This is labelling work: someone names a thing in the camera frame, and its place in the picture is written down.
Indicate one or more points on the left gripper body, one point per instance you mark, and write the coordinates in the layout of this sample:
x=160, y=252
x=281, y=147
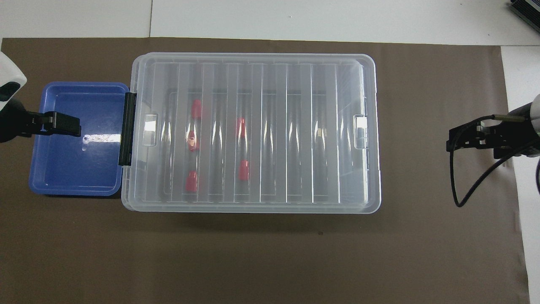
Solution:
x=12, y=122

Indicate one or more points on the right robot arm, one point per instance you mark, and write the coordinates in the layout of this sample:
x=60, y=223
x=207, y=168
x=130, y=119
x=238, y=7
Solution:
x=536, y=110

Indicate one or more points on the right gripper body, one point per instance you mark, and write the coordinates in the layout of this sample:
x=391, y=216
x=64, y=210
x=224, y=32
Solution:
x=517, y=137

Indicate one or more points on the blue plastic tray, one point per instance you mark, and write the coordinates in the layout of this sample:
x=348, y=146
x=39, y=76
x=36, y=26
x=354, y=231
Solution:
x=80, y=164

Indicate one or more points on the black ribbed device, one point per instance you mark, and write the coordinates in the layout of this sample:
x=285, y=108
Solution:
x=526, y=10

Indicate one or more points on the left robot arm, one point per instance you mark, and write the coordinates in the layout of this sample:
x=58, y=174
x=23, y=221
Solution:
x=10, y=74

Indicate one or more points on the clear plastic storage box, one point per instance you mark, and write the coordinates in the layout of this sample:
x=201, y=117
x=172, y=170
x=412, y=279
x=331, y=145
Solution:
x=253, y=209

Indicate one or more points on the red block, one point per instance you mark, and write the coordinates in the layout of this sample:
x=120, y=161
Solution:
x=192, y=141
x=192, y=182

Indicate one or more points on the black box latch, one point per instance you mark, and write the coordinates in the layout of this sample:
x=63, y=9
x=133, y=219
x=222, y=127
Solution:
x=127, y=126

